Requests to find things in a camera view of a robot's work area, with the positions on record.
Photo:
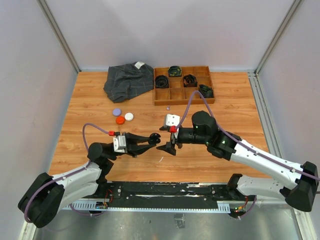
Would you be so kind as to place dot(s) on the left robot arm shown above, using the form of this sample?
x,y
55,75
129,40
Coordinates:
x,y
48,194

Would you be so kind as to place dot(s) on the black earbud case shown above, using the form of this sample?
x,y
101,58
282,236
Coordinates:
x,y
154,138

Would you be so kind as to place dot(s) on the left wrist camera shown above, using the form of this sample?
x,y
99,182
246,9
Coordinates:
x,y
119,144

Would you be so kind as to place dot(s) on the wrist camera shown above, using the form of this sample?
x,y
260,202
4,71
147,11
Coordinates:
x,y
171,122
119,144

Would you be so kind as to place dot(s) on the orange earbud case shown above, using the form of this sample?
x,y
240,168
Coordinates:
x,y
120,120

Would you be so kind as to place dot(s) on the white earbud case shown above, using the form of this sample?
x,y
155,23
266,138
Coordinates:
x,y
129,116

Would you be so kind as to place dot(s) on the brown rolled belt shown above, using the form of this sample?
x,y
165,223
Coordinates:
x,y
190,81

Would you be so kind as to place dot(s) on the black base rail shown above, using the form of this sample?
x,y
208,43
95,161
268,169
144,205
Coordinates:
x,y
163,195

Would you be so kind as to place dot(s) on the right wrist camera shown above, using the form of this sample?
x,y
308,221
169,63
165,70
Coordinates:
x,y
171,122

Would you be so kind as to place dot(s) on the grey checked cloth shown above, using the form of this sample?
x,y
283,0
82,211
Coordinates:
x,y
127,81

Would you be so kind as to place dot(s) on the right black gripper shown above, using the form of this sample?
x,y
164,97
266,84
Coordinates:
x,y
169,148

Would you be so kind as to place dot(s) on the black rolled belt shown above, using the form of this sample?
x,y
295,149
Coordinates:
x,y
161,82

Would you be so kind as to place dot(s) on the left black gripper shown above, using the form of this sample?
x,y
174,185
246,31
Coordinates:
x,y
132,148

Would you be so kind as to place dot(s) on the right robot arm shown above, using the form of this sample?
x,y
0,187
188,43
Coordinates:
x,y
292,182

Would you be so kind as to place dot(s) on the purple earbud case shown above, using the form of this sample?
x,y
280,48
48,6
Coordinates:
x,y
116,112

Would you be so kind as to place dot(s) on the dark green rolled tie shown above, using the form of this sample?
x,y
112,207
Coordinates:
x,y
206,91

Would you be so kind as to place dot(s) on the green patterned rolled tie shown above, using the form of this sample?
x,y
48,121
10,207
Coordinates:
x,y
175,71

